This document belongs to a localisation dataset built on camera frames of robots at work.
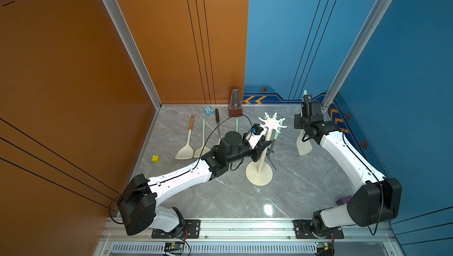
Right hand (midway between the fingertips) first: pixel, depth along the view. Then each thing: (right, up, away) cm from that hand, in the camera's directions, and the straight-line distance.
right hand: (302, 116), depth 84 cm
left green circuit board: (-58, -54, -12) cm, 80 cm away
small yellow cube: (-75, -22, +9) cm, 78 cm away
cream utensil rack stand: (-21, -29, +5) cm, 36 cm away
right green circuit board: (+3, -53, -14) cm, 55 cm away
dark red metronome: (-32, +6, +26) cm, 41 cm away
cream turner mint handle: (+2, -15, +2) cm, 15 cm away
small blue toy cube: (-49, +4, +32) cm, 59 cm away
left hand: (-19, -9, -14) cm, 26 cm away
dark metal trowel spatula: (-44, 0, +28) cm, 52 cm away
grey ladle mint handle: (-17, -12, -13) cm, 24 cm away
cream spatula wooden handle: (-59, -20, +15) cm, 64 cm away
